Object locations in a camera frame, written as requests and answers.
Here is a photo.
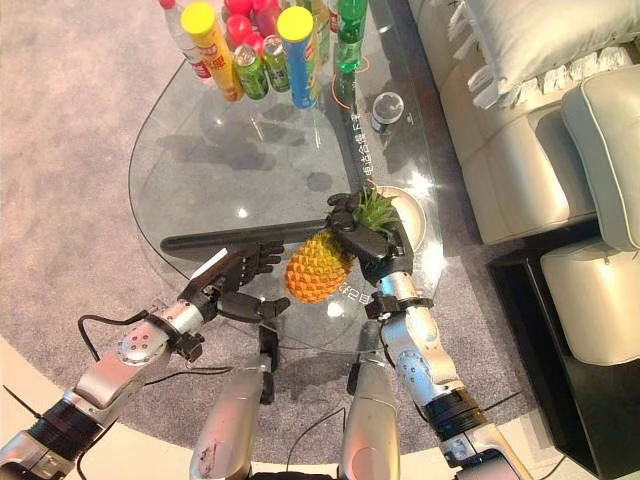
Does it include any round white plate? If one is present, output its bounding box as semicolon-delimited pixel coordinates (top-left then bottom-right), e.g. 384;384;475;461
378;184;430;247

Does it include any silver right robot leg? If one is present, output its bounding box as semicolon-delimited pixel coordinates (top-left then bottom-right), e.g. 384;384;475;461
339;349;402;480

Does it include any silver robot leg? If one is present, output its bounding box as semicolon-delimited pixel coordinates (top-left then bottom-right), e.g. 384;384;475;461
188;319;279;480
339;349;402;480

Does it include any clear water bottle red label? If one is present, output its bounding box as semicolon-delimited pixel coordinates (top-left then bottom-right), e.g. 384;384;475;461
159;0;215;82

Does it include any white leather sofa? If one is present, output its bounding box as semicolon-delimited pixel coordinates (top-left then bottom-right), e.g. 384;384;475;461
405;0;640;247

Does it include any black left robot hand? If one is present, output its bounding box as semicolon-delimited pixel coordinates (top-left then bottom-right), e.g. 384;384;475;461
177;240;292;324

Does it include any white fringed throw pillow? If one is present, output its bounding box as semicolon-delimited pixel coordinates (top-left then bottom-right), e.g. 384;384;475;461
447;0;640;110

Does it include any green plastic soda bottle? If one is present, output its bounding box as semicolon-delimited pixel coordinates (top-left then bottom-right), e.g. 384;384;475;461
334;0;370;76

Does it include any black low platform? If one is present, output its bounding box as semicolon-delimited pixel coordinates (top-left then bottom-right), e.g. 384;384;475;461
486;243;640;480

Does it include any silver left robot leg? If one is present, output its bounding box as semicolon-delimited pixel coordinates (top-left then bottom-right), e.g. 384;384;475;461
188;319;279;480

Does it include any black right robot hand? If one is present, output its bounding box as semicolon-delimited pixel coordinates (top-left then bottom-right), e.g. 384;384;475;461
326;192;415;284

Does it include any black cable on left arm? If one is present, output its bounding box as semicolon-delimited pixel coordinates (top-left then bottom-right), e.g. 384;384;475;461
78;310;152;362

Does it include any grey-green leather cushion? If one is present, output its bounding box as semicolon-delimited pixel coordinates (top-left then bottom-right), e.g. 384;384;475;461
559;63;640;253

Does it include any grey carpet rug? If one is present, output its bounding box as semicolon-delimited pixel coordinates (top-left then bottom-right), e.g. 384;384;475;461
0;0;539;456

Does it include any blue chips can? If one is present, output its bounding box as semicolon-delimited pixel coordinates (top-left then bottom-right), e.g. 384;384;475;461
275;5;321;111

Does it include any black table base bar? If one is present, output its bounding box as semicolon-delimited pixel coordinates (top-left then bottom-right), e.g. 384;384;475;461
159;219;334;267

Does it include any orange pineapple with green crown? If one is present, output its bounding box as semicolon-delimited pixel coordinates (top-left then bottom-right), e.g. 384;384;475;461
285;185;403;304

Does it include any white leather ottoman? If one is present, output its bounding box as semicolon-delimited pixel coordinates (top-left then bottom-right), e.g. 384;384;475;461
539;237;640;365

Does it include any small glass jar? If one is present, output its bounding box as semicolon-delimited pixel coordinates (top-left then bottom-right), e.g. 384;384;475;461
370;91;408;135

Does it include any yellow chips can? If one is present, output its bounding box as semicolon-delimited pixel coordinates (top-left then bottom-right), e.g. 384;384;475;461
179;1;247;104

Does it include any green soda can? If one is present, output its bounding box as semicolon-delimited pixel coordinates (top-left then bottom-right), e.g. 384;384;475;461
232;44;271;100
261;34;292;94

